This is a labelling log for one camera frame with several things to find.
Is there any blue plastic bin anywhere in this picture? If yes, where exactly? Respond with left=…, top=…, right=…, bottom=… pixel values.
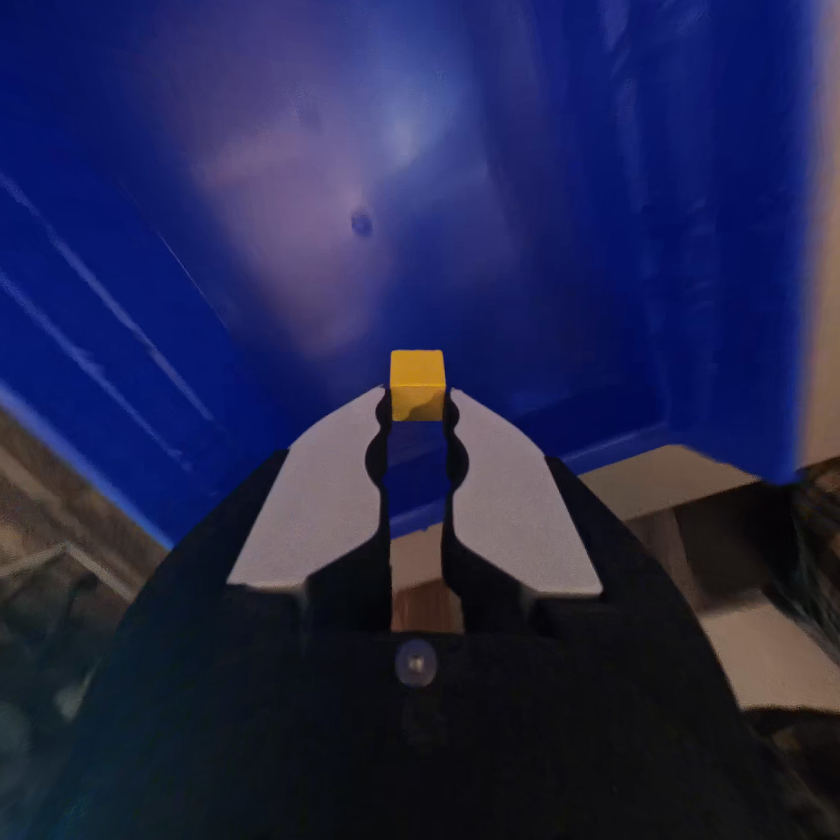
left=0, top=0, right=821, bottom=549

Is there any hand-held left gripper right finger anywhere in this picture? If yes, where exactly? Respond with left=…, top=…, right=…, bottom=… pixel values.
left=441, top=387, right=603, bottom=636

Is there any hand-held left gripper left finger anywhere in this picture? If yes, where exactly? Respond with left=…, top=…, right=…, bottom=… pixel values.
left=226, top=386, right=393, bottom=634

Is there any brown wooden cabinet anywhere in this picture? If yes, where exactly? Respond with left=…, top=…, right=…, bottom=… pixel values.
left=392, top=583, right=465, bottom=632

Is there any yellow wooden cube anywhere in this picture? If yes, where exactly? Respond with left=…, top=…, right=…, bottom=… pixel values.
left=390, top=350, right=447, bottom=422

